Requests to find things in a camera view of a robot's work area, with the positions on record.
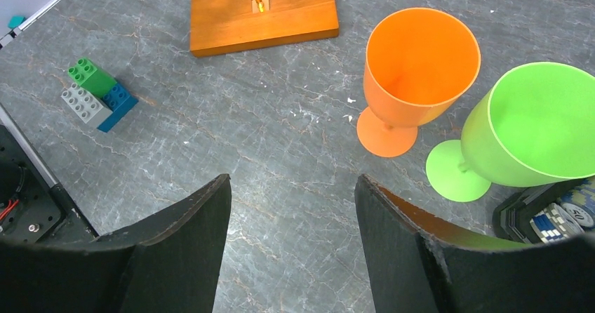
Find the grey toy brick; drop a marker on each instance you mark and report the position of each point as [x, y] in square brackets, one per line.
[91, 110]

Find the blue toy brick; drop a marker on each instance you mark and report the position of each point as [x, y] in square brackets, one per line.
[120, 101]

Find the teal clip on rail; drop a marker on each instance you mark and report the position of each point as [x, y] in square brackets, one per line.
[16, 21]

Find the green toy brick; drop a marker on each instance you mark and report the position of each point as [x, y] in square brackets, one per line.
[91, 77]

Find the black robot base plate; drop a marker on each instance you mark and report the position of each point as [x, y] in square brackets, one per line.
[31, 210]

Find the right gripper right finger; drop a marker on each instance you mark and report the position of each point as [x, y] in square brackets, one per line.
[418, 262]

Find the orange plastic wine glass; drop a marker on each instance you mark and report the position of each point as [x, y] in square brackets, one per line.
[418, 62]

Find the black poker chip case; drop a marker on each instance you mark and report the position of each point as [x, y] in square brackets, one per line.
[548, 213]

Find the green plastic wine glass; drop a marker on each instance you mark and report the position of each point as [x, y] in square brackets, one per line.
[534, 127]

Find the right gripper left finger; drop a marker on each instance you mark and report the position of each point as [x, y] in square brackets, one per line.
[167, 262]

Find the wooden rack base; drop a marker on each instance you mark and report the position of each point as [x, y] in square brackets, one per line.
[227, 26]

